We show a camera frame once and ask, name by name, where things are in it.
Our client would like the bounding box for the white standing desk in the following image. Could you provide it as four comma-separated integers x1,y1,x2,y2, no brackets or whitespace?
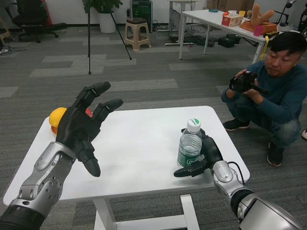
165,0,205,46

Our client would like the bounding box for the white table base frame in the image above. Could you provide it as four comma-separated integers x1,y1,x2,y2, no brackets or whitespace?
93,194,200,230

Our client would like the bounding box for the black computer tower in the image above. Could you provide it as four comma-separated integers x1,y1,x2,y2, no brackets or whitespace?
130,0,154,33

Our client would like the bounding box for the crouching man in teal sweater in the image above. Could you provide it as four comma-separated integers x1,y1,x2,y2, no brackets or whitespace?
221,32,307,167

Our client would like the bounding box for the tan plush toy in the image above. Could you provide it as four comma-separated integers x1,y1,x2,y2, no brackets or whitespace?
247,3,275,26

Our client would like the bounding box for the white rounded device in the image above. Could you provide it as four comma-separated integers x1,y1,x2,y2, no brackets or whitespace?
276,22,294,32

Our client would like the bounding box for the white plant pot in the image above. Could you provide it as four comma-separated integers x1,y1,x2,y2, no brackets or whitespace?
96,11,117,34

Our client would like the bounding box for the orange tray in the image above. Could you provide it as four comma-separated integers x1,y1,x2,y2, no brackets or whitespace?
239,20,278,33

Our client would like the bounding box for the brown cardboard box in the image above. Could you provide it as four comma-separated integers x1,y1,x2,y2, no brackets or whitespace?
206,0,255,11

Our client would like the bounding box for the long white table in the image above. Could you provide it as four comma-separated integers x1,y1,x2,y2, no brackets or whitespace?
178,9,301,64

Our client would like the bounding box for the clear plastic water bottle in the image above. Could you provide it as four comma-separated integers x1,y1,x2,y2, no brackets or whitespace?
177,117,203,168

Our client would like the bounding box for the red object behind chair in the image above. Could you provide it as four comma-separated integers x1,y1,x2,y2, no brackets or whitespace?
44,0,53,26

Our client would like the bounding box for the red and white tissue box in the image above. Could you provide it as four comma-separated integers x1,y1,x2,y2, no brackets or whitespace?
221,10,243,27

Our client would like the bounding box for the black case on floor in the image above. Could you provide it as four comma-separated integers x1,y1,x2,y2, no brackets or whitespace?
217,34,241,48

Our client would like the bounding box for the black office chair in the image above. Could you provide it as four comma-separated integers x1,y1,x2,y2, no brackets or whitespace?
10,0,68,44

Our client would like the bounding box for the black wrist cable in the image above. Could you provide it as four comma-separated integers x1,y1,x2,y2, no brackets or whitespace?
226,161,247,185

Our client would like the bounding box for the black microphone stand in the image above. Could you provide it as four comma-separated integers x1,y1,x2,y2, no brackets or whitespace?
277,0,298,25

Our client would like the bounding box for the yellow tape measure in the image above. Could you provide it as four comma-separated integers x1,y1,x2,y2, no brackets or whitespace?
260,31,280,61

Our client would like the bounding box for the black tripod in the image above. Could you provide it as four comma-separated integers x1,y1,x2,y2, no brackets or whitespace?
82,0,133,75

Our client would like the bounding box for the beige plastic stool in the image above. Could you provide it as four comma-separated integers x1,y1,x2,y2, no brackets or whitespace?
124,17,152,51

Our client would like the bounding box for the green potted plant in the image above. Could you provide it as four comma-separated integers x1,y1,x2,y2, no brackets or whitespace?
83,0,123,14

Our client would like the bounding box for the black video camera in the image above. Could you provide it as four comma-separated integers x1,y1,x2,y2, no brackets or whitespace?
228,70,269,95

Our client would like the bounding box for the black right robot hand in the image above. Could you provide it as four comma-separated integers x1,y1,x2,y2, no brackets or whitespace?
173,127,224,178

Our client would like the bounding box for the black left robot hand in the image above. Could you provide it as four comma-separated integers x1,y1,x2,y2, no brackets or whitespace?
55,81,124,178

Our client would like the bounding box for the yellow round fruit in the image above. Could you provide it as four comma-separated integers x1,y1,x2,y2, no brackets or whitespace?
48,107,68,128

